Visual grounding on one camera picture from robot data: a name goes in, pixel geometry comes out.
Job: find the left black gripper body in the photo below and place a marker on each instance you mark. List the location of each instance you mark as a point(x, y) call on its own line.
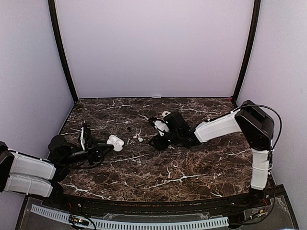
point(89, 154)

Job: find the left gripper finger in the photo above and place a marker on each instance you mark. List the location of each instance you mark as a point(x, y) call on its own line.
point(102, 152)
point(101, 145)

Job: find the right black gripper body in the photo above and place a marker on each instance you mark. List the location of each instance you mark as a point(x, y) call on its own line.
point(175, 137)

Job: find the white earbud charging case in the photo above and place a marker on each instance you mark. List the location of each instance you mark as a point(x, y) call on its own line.
point(116, 142)

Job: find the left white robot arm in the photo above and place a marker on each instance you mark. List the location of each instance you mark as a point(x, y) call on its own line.
point(27, 174)

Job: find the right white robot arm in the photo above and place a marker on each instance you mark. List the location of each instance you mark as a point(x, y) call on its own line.
point(250, 119)

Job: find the white earbud pair on table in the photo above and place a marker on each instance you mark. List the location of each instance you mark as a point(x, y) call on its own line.
point(138, 137)

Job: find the green circuit board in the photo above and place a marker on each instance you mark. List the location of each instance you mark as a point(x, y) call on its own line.
point(78, 220)

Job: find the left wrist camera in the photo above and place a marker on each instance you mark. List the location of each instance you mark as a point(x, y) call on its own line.
point(85, 136)

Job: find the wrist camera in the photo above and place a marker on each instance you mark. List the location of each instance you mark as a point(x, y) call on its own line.
point(85, 136)
point(159, 125)

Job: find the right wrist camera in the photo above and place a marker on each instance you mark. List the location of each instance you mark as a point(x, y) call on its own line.
point(159, 125)

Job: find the black front rail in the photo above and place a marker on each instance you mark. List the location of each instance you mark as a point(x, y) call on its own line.
point(98, 207)

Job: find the grey slotted cable duct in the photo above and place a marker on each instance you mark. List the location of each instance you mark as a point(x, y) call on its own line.
point(129, 222)

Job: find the right black frame post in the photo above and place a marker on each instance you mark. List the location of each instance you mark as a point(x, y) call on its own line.
point(248, 50)

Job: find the black frame post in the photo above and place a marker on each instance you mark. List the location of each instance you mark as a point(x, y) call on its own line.
point(248, 50)
point(60, 48)

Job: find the left black frame post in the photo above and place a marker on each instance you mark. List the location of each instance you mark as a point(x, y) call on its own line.
point(60, 48)

